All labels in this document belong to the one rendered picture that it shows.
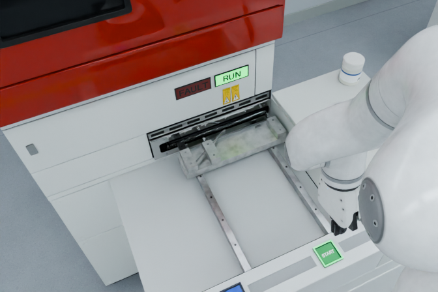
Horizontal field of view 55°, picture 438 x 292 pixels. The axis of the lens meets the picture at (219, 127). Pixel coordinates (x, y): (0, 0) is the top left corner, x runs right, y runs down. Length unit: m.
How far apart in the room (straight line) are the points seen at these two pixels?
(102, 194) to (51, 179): 0.20
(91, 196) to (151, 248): 0.33
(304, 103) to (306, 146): 0.74
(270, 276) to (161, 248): 0.36
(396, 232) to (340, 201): 0.54
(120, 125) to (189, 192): 0.32
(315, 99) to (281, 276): 0.62
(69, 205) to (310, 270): 0.84
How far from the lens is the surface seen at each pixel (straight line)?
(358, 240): 1.17
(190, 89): 1.28
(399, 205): 0.34
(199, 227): 1.31
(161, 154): 1.43
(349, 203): 0.87
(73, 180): 1.43
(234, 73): 1.32
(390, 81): 0.50
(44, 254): 2.39
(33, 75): 1.07
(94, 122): 1.26
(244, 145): 1.41
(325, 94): 1.47
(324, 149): 0.68
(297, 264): 1.12
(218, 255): 1.27
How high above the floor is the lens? 1.97
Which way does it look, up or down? 49 degrees down
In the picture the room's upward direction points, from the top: 4 degrees counter-clockwise
